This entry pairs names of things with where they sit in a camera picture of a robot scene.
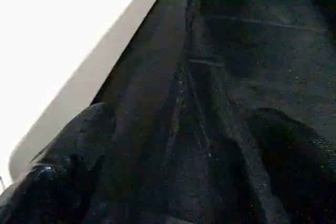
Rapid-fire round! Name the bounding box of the white plastic table top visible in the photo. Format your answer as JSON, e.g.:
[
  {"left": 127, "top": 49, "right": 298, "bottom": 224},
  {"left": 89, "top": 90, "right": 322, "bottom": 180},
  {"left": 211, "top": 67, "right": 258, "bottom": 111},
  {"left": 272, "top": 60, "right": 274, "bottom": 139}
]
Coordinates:
[{"left": 0, "top": 0, "right": 176, "bottom": 188}]

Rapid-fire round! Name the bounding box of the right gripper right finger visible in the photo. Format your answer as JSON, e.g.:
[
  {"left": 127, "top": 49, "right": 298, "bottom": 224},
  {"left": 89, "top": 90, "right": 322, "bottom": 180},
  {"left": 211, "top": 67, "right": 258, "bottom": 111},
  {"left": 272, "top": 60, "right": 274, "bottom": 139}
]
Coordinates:
[{"left": 246, "top": 108, "right": 336, "bottom": 224}]

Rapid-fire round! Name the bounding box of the black plastic mat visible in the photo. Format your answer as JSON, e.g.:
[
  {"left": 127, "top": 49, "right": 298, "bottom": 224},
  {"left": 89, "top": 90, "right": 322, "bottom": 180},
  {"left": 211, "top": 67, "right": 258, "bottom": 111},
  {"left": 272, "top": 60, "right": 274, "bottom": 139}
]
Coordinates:
[{"left": 79, "top": 0, "right": 336, "bottom": 224}]

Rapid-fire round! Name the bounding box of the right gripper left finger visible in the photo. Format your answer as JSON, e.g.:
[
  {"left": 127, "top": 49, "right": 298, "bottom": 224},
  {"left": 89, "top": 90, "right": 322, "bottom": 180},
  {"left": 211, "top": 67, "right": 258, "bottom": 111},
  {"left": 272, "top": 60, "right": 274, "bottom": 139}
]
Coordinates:
[{"left": 0, "top": 102, "right": 117, "bottom": 224}]

